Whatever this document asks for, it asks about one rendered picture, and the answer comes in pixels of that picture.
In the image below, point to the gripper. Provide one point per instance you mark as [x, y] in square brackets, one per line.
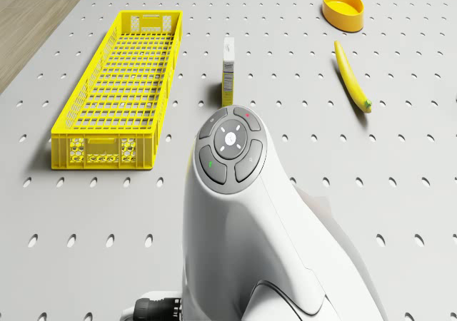
[157, 308]

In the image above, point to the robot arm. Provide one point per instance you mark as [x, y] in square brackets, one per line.
[242, 235]

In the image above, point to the yellow basket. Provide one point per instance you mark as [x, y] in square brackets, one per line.
[100, 132]

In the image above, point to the yellow and white box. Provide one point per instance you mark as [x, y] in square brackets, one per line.
[228, 82]

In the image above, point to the banana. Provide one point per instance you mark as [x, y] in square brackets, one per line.
[351, 82]

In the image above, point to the yellow bowl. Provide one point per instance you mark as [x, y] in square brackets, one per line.
[342, 23]

